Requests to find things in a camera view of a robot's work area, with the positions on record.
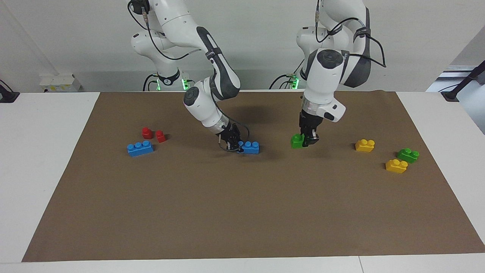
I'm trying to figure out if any brown table mat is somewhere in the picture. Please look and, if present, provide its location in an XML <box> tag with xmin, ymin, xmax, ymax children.
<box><xmin>22</xmin><ymin>90</ymin><xmax>485</xmax><ymax>263</ymax></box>

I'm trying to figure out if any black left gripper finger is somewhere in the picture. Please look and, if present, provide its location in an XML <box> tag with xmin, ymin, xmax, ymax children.
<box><xmin>303</xmin><ymin>130</ymin><xmax>320</xmax><ymax>147</ymax></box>

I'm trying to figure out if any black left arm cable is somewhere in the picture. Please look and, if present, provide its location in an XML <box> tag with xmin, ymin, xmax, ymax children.
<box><xmin>314</xmin><ymin>0</ymin><xmax>386</xmax><ymax>69</ymax></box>

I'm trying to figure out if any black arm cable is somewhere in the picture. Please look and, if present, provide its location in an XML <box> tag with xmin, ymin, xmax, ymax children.
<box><xmin>127</xmin><ymin>0</ymin><xmax>250</xmax><ymax>153</ymax></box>
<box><xmin>314</xmin><ymin>0</ymin><xmax>386</xmax><ymax>69</ymax></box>

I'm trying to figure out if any black base cable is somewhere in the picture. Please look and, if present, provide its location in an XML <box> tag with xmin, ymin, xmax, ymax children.
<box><xmin>143</xmin><ymin>74</ymin><xmax>159</xmax><ymax>92</ymax></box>
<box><xmin>269</xmin><ymin>74</ymin><xmax>300</xmax><ymax>90</ymax></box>

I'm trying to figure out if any blue three-stud toy block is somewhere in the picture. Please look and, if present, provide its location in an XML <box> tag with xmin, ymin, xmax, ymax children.
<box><xmin>127</xmin><ymin>141</ymin><xmax>154</xmax><ymax>157</ymax></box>
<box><xmin>238</xmin><ymin>141</ymin><xmax>260</xmax><ymax>154</ymax></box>

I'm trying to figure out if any black stand with foot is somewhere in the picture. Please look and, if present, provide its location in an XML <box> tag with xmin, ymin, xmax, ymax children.
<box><xmin>441</xmin><ymin>60</ymin><xmax>485</xmax><ymax>102</ymax></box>

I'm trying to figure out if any white wall socket box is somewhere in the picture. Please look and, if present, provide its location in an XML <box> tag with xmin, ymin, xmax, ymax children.
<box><xmin>39</xmin><ymin>73</ymin><xmax>82</xmax><ymax>93</ymax></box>

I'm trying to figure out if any black table clamp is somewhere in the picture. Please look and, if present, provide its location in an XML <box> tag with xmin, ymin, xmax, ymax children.
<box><xmin>0</xmin><ymin>80</ymin><xmax>20</xmax><ymax>104</ymax></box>

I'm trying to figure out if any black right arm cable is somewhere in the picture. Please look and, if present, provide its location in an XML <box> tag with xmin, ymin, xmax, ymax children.
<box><xmin>127</xmin><ymin>0</ymin><xmax>250</xmax><ymax>153</ymax></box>

